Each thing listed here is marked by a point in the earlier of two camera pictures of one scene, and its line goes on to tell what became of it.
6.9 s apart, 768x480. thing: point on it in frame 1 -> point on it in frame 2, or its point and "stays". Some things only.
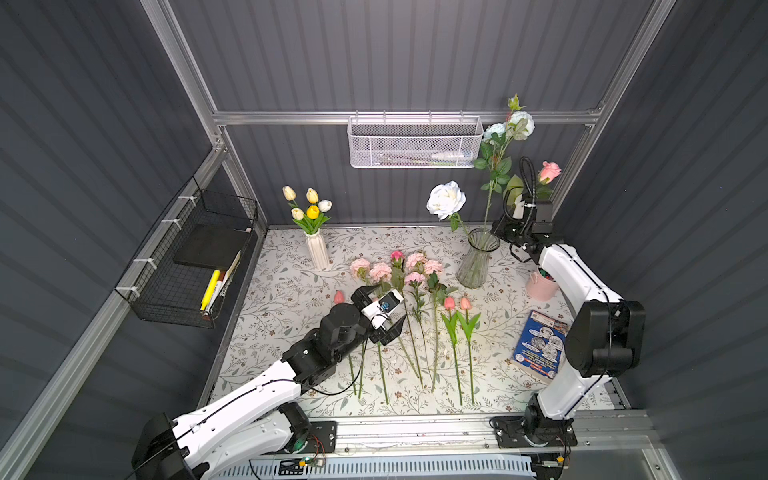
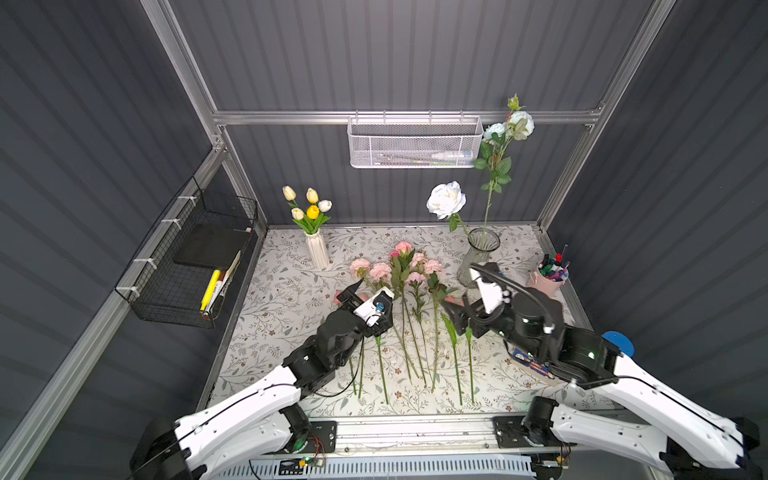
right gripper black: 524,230 -> 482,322
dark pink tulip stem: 451,328 stays
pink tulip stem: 352,375 stays
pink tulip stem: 467,329 stays
